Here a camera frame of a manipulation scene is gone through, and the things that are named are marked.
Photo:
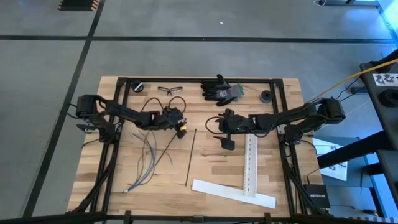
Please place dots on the black tape roll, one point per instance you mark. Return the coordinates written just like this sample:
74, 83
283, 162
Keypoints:
266, 97

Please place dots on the clear safety glasses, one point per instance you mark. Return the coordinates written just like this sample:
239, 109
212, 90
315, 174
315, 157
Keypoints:
170, 91

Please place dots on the black grey work gloves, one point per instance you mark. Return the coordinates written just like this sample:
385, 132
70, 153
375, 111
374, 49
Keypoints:
217, 91

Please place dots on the black aluminium table frame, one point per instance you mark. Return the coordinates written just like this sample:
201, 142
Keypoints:
186, 80

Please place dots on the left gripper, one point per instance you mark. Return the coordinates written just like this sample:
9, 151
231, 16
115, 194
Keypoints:
172, 119

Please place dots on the black desk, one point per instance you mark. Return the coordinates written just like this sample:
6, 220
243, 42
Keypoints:
385, 121

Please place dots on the black knob with white stripe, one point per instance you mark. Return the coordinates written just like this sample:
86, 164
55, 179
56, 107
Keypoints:
136, 86

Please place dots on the white printed label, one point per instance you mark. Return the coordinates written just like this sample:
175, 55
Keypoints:
385, 79

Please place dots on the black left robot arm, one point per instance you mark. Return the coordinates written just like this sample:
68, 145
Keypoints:
124, 112

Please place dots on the black orange striped object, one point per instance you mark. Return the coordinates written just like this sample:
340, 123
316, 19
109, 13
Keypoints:
77, 4

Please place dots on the white printed paper sheet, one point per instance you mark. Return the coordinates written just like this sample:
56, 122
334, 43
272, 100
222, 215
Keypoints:
321, 144

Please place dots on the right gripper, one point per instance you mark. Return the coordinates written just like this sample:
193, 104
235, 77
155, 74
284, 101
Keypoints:
233, 124

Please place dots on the black zip tie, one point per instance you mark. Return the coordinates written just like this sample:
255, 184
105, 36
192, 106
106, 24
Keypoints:
190, 158
164, 152

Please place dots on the white flat duct cover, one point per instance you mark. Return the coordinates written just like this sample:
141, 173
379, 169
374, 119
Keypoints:
233, 193

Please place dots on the black network switch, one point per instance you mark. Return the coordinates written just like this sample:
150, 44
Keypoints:
317, 196

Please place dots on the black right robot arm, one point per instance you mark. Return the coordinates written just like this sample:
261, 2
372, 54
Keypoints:
295, 115

